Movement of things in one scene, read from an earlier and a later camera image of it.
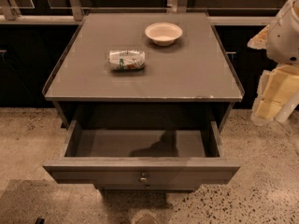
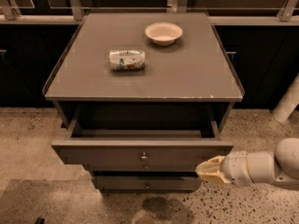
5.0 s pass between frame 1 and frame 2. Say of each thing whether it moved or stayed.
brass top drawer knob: moved
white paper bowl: stayed
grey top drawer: moved
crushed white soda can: stayed
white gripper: moved
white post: stayed
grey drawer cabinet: stayed
